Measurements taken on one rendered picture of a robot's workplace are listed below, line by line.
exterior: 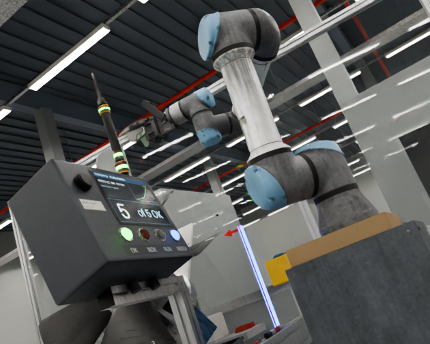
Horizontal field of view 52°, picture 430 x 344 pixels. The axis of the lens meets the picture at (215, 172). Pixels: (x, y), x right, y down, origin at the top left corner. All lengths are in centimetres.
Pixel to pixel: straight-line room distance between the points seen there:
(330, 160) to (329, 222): 15
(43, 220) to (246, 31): 74
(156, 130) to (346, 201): 74
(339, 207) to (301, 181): 11
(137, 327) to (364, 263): 72
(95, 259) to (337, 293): 57
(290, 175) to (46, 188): 58
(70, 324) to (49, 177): 100
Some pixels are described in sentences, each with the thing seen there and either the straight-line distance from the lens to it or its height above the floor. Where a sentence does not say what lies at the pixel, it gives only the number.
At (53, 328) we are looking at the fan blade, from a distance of 168.
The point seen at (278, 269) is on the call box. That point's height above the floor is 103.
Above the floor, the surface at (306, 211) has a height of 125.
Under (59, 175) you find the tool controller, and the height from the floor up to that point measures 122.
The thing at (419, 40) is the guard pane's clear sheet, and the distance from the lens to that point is 222.
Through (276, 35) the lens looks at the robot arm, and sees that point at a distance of 128.
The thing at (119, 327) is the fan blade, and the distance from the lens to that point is 143.
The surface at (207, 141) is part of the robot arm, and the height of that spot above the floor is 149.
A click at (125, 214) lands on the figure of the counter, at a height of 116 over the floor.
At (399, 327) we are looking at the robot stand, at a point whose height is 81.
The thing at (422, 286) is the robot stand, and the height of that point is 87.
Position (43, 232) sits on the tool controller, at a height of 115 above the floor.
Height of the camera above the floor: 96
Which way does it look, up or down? 17 degrees up
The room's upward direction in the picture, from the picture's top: 20 degrees counter-clockwise
